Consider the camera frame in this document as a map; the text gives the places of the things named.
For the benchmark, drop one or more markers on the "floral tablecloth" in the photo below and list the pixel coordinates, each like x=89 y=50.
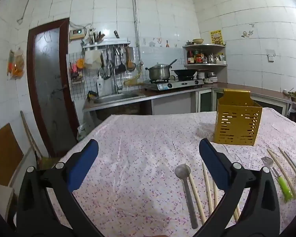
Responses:
x=138 y=153

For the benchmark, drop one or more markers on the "corner shelf with bottles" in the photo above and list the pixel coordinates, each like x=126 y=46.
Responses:
x=204 y=64

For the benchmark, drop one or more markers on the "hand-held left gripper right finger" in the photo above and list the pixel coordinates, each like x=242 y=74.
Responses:
x=213 y=165

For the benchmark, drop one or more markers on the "black wok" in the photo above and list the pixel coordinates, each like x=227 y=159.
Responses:
x=183 y=72

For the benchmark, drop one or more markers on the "yellow perforated utensil holder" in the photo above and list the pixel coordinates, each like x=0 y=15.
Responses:
x=236 y=126

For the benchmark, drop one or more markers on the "stack of dishes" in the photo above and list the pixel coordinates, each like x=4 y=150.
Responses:
x=208 y=77

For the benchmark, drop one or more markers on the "white hanging cloth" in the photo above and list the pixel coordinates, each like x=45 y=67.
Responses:
x=92 y=59

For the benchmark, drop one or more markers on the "teapot wall sticker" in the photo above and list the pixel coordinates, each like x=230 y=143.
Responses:
x=246 y=33

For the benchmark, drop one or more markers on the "wooden spatula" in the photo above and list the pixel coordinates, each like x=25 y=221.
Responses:
x=130 y=63

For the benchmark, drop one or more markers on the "steel gas stove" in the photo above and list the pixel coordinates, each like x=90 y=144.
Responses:
x=172 y=85

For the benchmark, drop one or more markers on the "brown wooden board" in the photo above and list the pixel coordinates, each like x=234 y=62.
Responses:
x=3 y=153

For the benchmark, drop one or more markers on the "beige bowl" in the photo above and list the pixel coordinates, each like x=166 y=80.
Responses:
x=198 y=41

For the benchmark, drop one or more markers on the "metal utensil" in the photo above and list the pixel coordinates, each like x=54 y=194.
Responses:
x=289 y=161

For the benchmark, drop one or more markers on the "black slotted spatula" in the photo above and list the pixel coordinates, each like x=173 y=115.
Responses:
x=122 y=65

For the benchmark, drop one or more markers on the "brown framed glass door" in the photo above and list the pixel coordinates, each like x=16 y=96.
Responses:
x=49 y=84

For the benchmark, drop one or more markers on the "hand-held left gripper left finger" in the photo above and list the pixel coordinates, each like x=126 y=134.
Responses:
x=85 y=163

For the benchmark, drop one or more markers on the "white wall socket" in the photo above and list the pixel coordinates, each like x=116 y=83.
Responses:
x=270 y=55

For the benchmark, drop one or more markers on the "steel sink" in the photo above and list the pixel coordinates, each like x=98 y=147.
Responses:
x=116 y=98

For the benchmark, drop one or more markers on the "kitchen counter cabinet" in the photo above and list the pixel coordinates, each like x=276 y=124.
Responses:
x=172 y=101

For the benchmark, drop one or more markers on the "steel cooking pot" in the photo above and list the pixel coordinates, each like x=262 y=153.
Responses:
x=159 y=72

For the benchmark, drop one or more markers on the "steel cup of utensils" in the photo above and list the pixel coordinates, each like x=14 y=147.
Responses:
x=96 y=38

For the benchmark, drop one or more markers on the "steel wall utensil rack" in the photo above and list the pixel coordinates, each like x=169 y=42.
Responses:
x=106 y=43

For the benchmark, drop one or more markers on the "wooden stick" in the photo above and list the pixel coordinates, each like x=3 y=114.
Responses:
x=30 y=133

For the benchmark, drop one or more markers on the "white soap bottle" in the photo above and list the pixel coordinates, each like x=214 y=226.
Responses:
x=100 y=86

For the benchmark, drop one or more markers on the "metal spoon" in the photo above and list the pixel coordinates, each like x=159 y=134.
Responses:
x=187 y=192

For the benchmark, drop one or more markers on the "beige wall control box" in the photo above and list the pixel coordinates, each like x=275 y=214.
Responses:
x=77 y=34

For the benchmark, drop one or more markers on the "steel faucet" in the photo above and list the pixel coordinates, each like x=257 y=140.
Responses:
x=115 y=79

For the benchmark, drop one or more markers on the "yellow wall poster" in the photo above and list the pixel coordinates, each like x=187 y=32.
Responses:
x=216 y=37

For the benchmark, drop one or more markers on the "grey wall pipe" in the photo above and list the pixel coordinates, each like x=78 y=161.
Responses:
x=135 y=24

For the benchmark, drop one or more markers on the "hanging plastic bags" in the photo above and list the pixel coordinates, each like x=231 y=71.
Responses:
x=16 y=64

